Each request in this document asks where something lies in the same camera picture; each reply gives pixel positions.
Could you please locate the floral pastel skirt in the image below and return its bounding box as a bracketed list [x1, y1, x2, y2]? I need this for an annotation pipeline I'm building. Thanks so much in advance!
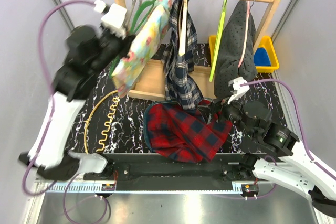
[111, 0, 172, 98]

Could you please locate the wooden clothes rack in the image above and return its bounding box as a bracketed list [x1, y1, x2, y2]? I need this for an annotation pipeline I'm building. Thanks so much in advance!
[110, 0, 284, 101]

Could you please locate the purple cable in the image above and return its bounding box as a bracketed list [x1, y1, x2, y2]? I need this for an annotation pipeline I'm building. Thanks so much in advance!
[21, 0, 97, 196]
[241, 78, 336, 180]

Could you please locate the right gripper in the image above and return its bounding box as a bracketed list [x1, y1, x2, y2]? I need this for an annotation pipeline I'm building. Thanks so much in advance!
[195, 90, 255, 138]

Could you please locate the lime green hanger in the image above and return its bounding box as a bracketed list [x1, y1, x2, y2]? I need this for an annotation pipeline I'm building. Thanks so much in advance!
[208, 0, 227, 82]

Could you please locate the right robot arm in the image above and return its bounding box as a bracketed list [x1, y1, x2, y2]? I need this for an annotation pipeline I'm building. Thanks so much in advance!
[197, 101, 335, 218]

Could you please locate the cream wavy hanger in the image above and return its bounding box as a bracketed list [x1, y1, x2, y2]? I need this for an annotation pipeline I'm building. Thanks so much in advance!
[83, 89, 122, 154]

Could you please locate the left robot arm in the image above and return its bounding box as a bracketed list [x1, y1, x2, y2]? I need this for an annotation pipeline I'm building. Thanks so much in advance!
[18, 25, 135, 181]

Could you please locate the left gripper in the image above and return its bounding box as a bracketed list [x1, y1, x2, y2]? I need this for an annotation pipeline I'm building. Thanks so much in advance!
[89, 22, 137, 76]

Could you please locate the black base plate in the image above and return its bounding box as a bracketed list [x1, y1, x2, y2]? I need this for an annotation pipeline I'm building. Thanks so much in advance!
[83, 153, 256, 194]

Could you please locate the red plaid skirt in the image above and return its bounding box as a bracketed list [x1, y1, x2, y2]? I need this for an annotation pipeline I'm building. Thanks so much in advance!
[143, 101, 233, 163]

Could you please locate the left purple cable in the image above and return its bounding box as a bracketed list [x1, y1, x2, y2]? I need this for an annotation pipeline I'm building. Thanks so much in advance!
[21, 0, 97, 196]

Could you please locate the grey dotted skirt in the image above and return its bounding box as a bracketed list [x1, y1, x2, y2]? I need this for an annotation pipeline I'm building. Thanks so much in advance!
[214, 0, 257, 99]

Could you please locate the grey wire hanger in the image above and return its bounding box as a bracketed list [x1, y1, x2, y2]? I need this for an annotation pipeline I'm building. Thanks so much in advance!
[123, 0, 145, 29]

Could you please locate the pink hanger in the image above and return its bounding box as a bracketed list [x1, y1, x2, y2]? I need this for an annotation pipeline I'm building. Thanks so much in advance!
[238, 1, 250, 68]

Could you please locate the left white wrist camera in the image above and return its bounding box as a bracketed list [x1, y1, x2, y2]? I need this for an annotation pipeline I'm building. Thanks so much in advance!
[94, 0, 128, 39]

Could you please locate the navy plaid skirt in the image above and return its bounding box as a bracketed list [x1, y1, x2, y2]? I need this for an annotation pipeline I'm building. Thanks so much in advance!
[161, 0, 204, 111]

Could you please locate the wooden hanger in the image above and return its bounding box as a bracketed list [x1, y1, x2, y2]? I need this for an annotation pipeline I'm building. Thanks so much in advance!
[178, 0, 188, 56]

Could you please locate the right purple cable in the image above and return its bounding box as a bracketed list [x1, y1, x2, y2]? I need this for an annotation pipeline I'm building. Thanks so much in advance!
[241, 78, 336, 180]

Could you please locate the teal plastic tray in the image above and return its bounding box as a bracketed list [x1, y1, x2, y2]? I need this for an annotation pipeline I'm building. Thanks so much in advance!
[142, 99, 211, 153]

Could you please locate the yellow plastic bin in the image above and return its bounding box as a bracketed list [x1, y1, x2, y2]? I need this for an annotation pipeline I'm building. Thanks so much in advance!
[208, 34, 280, 73]

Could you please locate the blue cloth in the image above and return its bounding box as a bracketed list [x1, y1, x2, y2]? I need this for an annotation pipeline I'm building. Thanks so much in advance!
[254, 47, 271, 67]

